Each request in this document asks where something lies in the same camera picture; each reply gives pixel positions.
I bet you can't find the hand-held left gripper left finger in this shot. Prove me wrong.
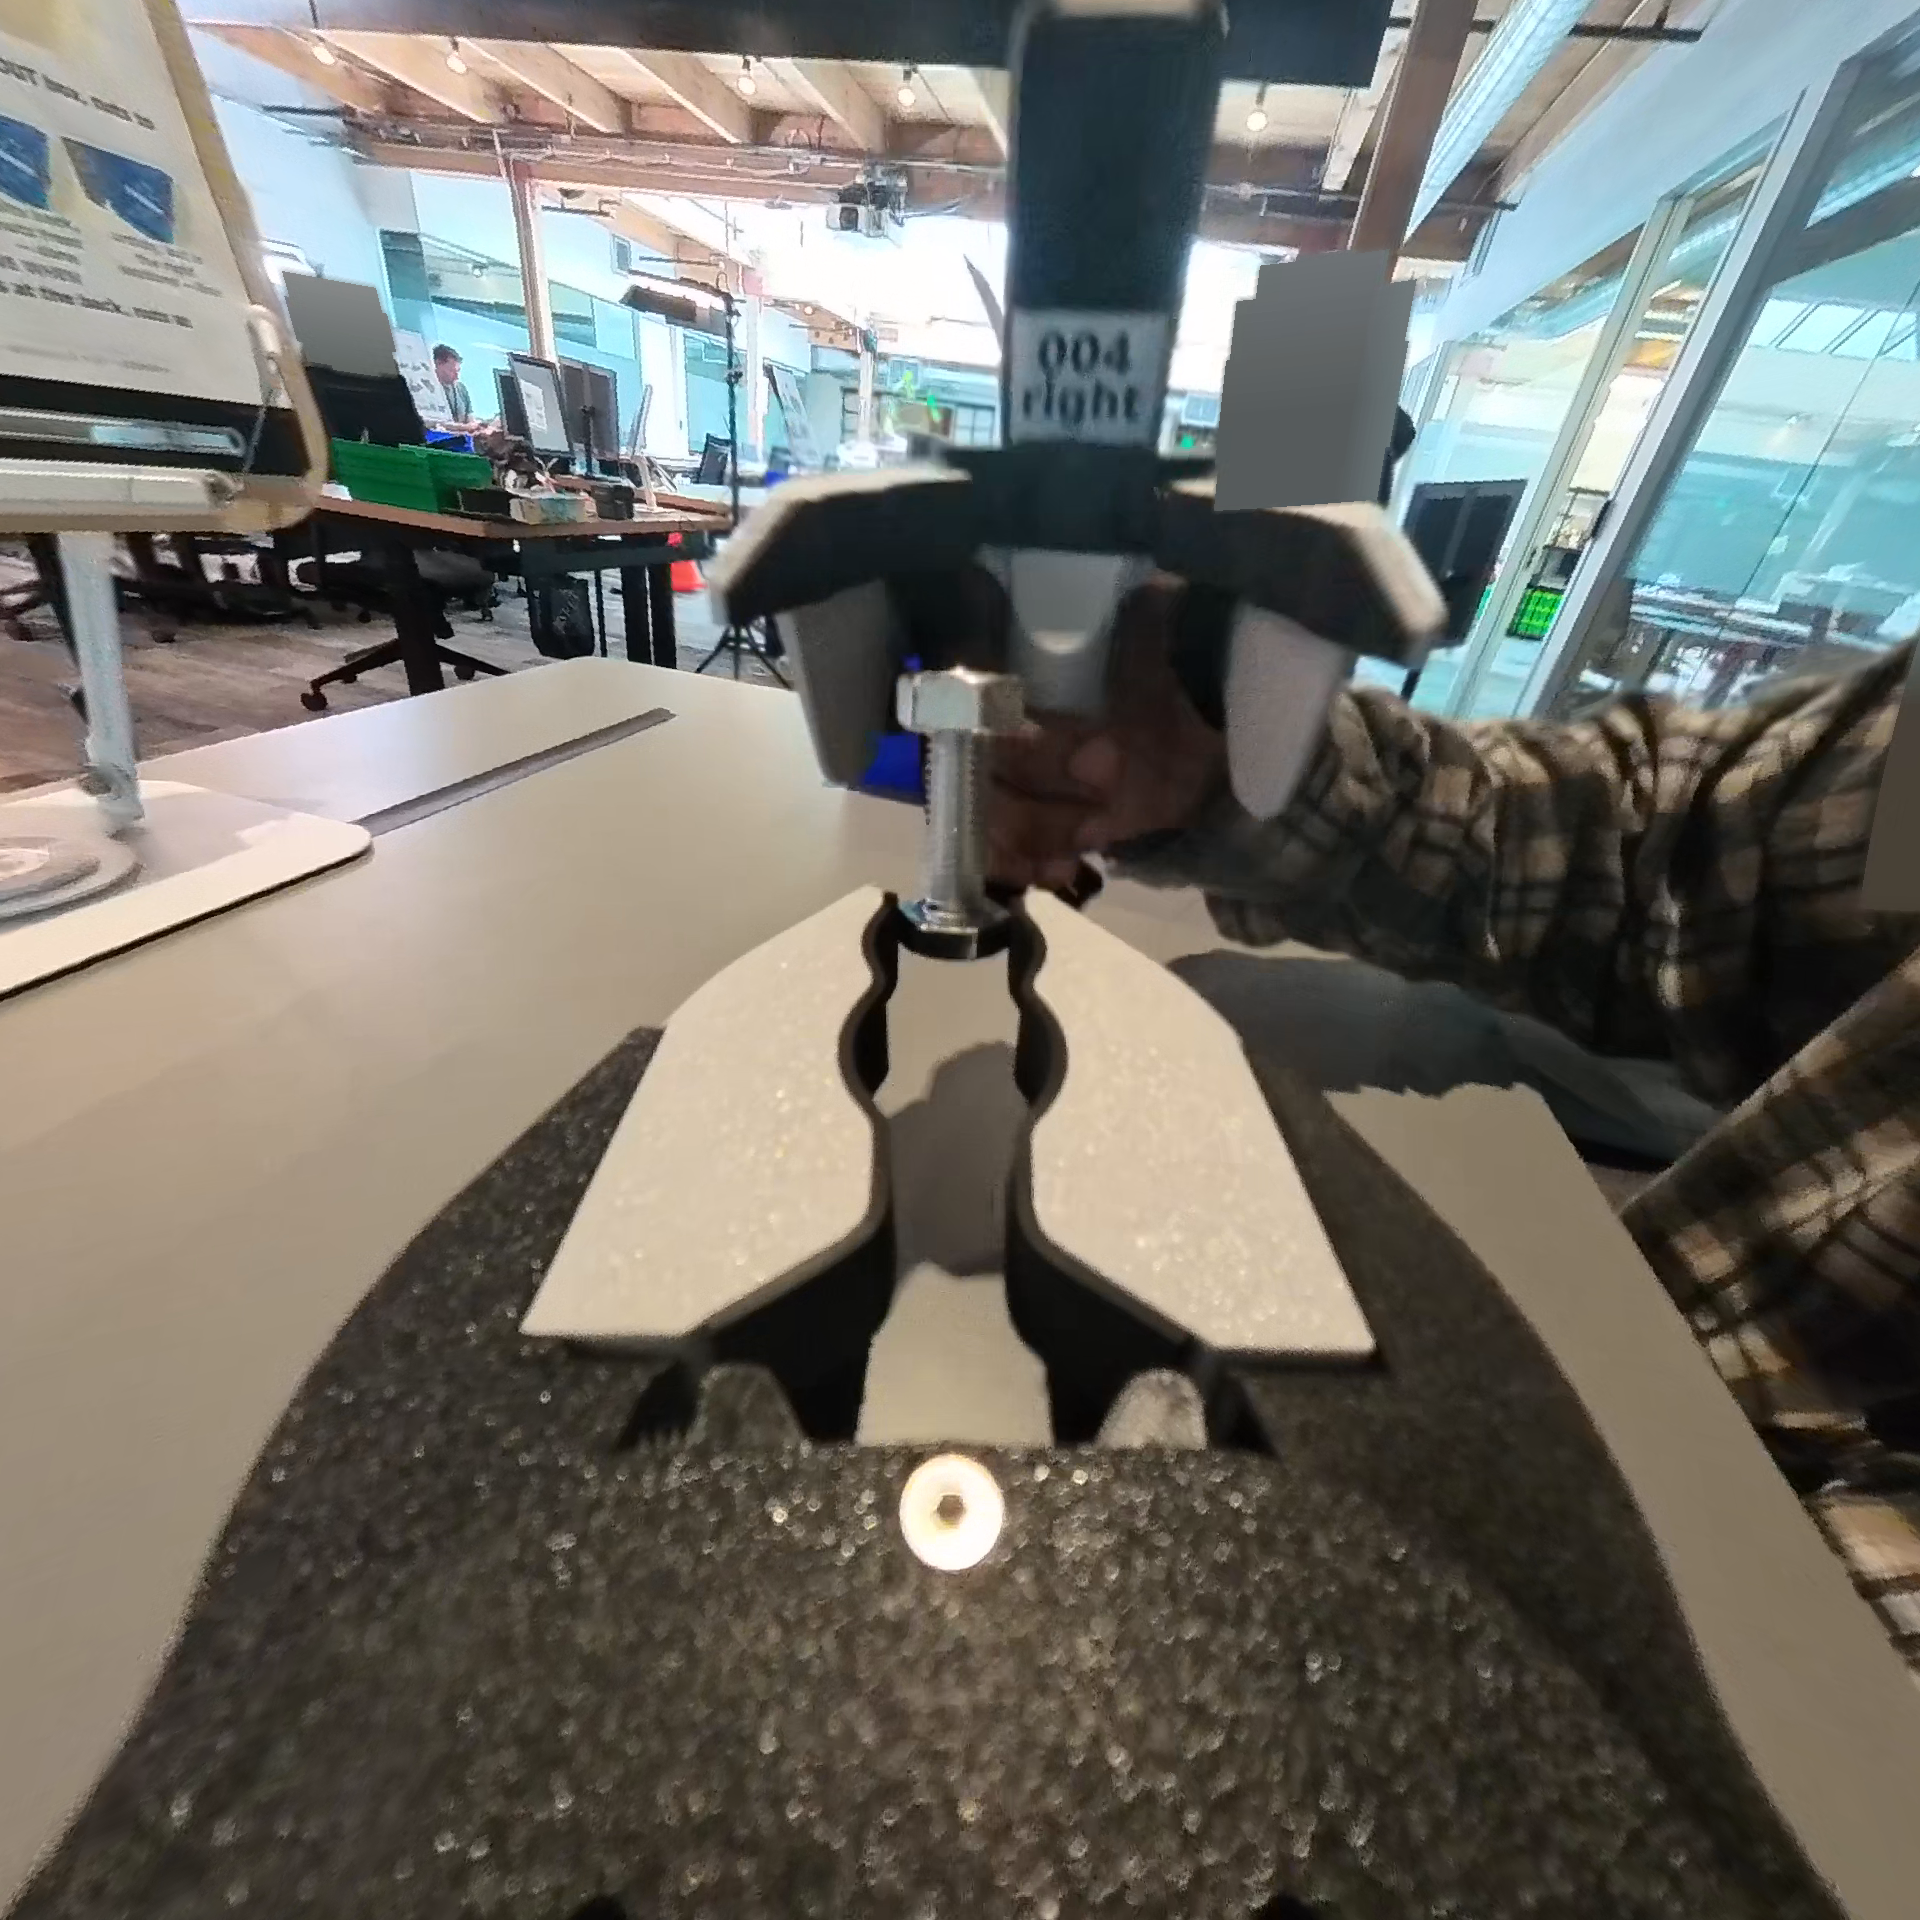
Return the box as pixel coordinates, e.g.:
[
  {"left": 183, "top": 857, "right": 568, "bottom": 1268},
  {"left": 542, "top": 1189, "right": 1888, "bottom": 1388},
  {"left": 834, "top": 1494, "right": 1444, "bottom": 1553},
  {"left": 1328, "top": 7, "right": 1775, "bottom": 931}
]
[{"left": 518, "top": 885, "right": 902, "bottom": 1363}]

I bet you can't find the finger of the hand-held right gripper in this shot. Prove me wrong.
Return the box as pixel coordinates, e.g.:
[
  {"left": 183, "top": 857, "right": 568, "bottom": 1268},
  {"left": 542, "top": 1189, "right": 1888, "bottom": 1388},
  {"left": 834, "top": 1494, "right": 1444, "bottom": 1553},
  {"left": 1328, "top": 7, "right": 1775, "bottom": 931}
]
[
  {"left": 702, "top": 462, "right": 981, "bottom": 788},
  {"left": 1160, "top": 483, "right": 1451, "bottom": 823}
]

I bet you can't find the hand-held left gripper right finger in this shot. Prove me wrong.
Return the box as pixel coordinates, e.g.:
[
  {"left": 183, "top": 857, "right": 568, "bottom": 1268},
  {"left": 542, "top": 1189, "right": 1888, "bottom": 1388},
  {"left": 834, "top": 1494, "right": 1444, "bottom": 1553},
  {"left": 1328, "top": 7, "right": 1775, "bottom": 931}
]
[{"left": 1007, "top": 887, "right": 1378, "bottom": 1372}]

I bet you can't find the silver hex bolt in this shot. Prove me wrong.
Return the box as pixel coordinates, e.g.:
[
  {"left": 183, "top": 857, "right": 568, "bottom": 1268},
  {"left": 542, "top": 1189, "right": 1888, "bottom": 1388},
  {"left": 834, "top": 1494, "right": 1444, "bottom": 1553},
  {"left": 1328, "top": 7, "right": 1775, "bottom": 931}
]
[{"left": 896, "top": 743, "right": 1016, "bottom": 963}]

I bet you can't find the person's right forearm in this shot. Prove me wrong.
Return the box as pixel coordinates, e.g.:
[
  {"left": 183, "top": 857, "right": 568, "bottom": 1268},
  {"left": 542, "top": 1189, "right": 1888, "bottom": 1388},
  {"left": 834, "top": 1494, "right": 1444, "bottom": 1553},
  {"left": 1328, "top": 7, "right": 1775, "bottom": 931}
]
[{"left": 1111, "top": 638, "right": 1920, "bottom": 1119}]

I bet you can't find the person's right hand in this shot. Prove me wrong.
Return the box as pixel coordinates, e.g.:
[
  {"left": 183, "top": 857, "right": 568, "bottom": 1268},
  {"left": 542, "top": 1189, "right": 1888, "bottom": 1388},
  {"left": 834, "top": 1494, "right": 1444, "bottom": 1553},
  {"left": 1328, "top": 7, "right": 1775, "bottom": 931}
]
[{"left": 982, "top": 576, "right": 1248, "bottom": 904}]

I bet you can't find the black metal cabinet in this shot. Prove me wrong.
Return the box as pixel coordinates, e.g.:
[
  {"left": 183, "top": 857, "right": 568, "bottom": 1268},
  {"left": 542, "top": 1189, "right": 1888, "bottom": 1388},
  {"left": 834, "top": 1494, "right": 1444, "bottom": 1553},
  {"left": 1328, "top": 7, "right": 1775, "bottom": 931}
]
[{"left": 1399, "top": 480, "right": 1530, "bottom": 639}]

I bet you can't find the black office chair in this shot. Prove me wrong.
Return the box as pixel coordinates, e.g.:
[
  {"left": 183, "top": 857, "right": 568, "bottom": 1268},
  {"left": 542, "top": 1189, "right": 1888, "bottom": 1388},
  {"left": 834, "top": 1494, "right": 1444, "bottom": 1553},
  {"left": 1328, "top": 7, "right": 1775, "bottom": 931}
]
[{"left": 298, "top": 543, "right": 514, "bottom": 716}]

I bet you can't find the wooden office desk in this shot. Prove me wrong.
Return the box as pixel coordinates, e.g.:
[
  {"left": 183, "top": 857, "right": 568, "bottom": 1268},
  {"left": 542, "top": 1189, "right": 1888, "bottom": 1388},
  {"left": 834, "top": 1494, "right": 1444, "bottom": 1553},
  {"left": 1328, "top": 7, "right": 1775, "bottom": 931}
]
[{"left": 306, "top": 486, "right": 724, "bottom": 671}]

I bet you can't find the green plastic crate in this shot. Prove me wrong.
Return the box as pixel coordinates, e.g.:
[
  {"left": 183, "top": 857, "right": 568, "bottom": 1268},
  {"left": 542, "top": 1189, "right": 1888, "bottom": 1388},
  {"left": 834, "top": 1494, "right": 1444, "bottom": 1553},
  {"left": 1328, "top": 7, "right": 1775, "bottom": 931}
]
[{"left": 326, "top": 439, "right": 496, "bottom": 515}]

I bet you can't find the operator arm plaid sleeve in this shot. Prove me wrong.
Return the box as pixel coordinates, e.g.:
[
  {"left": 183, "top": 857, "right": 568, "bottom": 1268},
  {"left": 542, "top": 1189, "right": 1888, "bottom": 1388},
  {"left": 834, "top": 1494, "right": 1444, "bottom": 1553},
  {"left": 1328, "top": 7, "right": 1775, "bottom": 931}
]
[{"left": 1621, "top": 990, "right": 1920, "bottom": 1672}]

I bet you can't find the instruction tablet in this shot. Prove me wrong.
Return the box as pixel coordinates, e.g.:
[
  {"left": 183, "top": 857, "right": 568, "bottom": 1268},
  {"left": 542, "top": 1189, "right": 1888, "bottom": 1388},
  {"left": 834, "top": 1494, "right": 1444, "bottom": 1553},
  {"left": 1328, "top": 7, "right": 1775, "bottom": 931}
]
[{"left": 0, "top": 0, "right": 328, "bottom": 531}]

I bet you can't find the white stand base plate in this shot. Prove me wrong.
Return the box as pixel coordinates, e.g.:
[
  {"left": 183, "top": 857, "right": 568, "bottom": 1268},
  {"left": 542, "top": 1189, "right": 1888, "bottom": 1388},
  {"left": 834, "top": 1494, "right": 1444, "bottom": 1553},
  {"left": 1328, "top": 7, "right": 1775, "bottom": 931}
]
[{"left": 0, "top": 528, "right": 375, "bottom": 999}]

